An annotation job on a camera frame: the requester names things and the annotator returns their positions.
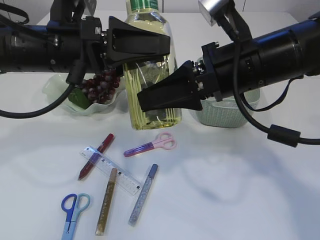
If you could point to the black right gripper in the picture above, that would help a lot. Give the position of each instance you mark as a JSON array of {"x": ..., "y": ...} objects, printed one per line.
[{"x": 211, "y": 77}]

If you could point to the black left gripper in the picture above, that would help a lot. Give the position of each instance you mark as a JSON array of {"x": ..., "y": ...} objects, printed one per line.
[{"x": 77, "y": 44}]

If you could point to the purple artificial grape bunch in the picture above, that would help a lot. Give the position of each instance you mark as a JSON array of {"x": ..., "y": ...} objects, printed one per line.
[{"x": 99, "y": 89}]

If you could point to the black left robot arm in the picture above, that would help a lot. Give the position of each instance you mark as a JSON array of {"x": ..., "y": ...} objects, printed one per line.
[{"x": 22, "y": 53}]

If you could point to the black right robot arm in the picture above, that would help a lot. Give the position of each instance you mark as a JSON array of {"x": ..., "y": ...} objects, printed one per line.
[{"x": 287, "y": 53}]

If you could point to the green plastic woven basket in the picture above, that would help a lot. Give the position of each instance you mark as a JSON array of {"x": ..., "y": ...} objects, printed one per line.
[{"x": 221, "y": 114}]

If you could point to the red glitter glue pen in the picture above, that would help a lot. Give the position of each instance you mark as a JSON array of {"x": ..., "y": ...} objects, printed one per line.
[{"x": 94, "y": 158}]

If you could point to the silver blue glitter glue pen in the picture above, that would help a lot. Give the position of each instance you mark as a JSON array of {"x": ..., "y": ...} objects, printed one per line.
[{"x": 137, "y": 209}]

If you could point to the clear plastic ruler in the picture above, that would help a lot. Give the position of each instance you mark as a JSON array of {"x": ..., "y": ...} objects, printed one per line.
[{"x": 124, "y": 178}]

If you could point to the gold glitter glue pen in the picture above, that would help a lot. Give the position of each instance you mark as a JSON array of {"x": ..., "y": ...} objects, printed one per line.
[{"x": 106, "y": 204}]

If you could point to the pink purple scissors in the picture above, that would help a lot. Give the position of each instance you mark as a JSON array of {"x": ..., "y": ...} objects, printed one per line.
[{"x": 163, "y": 140}]

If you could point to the green wavy glass bowl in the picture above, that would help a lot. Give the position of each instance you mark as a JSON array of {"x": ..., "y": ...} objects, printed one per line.
[{"x": 56, "y": 86}]

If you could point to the blue scissors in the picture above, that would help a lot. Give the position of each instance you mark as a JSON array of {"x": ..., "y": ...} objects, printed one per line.
[{"x": 73, "y": 213}]

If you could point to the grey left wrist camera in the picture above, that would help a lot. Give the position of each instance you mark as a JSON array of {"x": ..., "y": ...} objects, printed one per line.
[{"x": 71, "y": 11}]

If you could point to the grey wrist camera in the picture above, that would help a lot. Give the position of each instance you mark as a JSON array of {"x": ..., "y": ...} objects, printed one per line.
[
  {"x": 71, "y": 11},
  {"x": 224, "y": 14}
]

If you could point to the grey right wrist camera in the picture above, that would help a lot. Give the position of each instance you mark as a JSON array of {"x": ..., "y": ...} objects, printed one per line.
[{"x": 224, "y": 14}]

